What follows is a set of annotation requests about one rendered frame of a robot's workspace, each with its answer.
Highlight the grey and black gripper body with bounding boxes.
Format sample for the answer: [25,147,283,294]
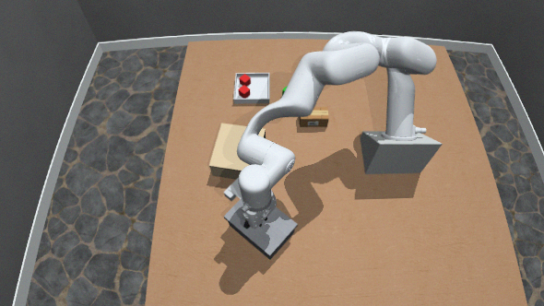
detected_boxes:
[242,190,277,229]

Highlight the red block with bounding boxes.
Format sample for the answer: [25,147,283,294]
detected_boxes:
[239,74,251,87]
[238,85,251,99]

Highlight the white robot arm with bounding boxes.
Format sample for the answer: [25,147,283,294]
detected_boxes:
[224,31,436,213]

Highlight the brown cardboard box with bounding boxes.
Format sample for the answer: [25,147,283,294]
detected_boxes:
[300,107,329,127]

